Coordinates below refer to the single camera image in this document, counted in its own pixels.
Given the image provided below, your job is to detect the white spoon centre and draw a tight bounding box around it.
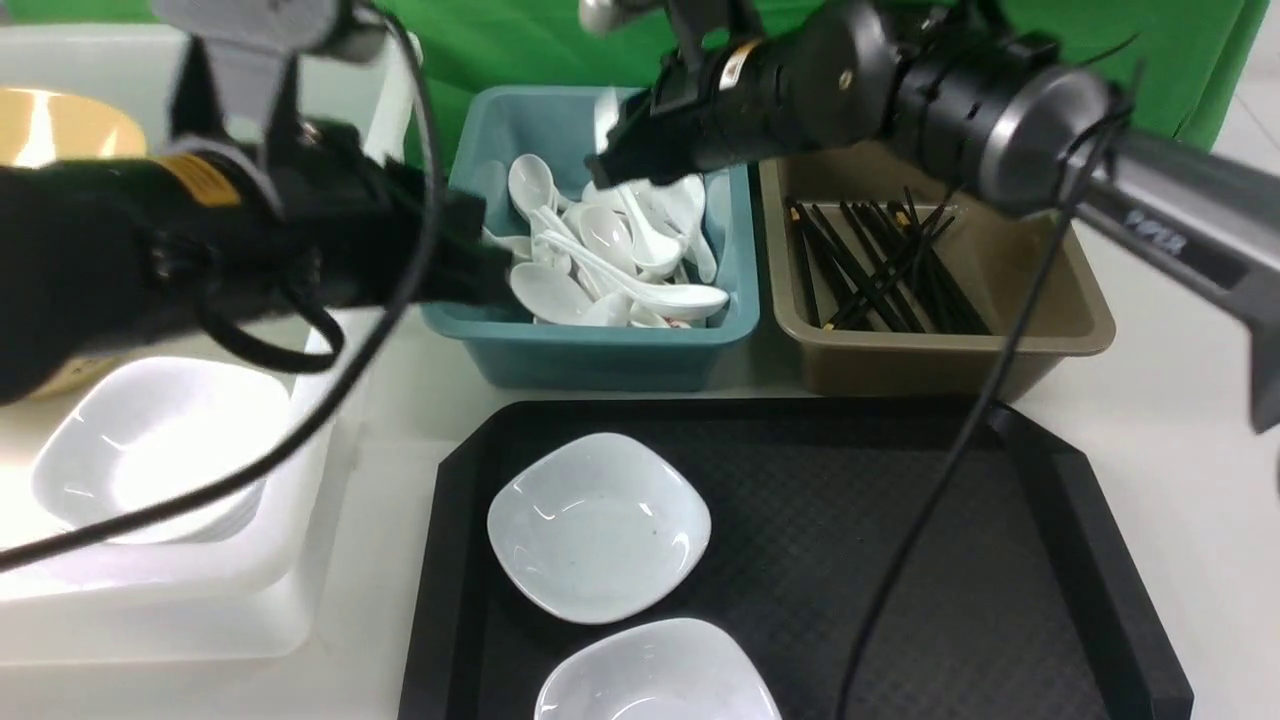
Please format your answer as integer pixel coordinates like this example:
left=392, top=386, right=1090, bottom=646
left=576, top=204, right=637, bottom=277

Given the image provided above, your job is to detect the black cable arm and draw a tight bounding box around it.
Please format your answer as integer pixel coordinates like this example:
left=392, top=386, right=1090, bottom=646
left=832, top=60, right=1146, bottom=720
left=0, top=5, right=448, bottom=573

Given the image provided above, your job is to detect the white spoon long front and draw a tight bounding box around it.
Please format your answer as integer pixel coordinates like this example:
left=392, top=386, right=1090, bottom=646
left=534, top=231, right=730, bottom=322

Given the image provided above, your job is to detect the white square dish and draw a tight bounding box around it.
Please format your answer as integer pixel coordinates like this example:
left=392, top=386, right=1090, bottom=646
left=532, top=618, right=781, bottom=719
left=486, top=433, right=712, bottom=625

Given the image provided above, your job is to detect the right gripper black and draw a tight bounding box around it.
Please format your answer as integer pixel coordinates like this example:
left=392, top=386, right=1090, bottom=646
left=585, top=35, right=870, bottom=190

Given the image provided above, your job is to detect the white spoon front left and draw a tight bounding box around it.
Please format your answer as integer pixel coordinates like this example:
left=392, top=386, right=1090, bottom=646
left=508, top=263, right=593, bottom=325

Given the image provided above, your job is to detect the stack of yellow bowls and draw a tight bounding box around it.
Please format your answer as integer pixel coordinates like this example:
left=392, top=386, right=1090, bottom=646
left=1, top=88, right=148, bottom=168

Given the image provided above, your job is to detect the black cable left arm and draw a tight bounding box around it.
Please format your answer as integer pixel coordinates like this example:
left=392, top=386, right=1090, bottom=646
left=0, top=5, right=448, bottom=573

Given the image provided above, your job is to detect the green backdrop cloth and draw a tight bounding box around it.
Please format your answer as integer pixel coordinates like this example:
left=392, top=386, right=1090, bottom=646
left=1, top=1, right=1268, bottom=163

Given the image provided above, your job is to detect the large white plastic tub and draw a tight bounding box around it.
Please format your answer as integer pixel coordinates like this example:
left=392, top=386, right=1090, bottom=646
left=1, top=24, right=415, bottom=669

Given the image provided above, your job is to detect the pile of black chopsticks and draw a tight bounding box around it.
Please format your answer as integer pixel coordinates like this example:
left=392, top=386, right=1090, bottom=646
left=783, top=188, right=992, bottom=336

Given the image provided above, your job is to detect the white spoon back right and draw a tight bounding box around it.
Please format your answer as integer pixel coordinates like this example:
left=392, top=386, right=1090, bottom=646
left=652, top=174, right=719, bottom=284

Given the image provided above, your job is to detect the white spoon back left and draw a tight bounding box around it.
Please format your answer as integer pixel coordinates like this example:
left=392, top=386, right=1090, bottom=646
left=507, top=152, right=561, bottom=220

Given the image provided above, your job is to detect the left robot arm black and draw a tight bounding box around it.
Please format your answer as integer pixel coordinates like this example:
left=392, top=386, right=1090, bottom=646
left=3, top=1, right=513, bottom=402

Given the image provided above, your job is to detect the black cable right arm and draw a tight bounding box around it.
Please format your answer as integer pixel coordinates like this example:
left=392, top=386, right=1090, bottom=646
left=832, top=60, right=1146, bottom=720

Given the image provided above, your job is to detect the white soup spoon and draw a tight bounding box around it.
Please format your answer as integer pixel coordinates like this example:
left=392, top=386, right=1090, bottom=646
left=593, top=87, right=622, bottom=155

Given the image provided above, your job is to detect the black plastic tray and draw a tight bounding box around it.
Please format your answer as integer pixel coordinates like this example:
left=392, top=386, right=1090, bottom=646
left=398, top=398, right=1194, bottom=719

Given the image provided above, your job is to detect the brown plastic bin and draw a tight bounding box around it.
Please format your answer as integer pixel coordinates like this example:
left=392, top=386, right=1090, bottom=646
left=756, top=143, right=1116, bottom=401

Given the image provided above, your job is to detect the stack of white dishes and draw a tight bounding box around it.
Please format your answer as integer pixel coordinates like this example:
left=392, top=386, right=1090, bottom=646
left=29, top=357, right=291, bottom=530

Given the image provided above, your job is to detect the teal plastic bin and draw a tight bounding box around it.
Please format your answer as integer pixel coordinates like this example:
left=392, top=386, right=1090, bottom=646
left=424, top=86, right=762, bottom=392

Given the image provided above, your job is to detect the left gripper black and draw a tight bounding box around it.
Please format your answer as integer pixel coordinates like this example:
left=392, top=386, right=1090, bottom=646
left=302, top=126, right=515, bottom=309

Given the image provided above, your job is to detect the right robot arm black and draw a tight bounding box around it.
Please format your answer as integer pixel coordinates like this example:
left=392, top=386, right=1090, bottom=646
left=579, top=1, right=1279, bottom=432

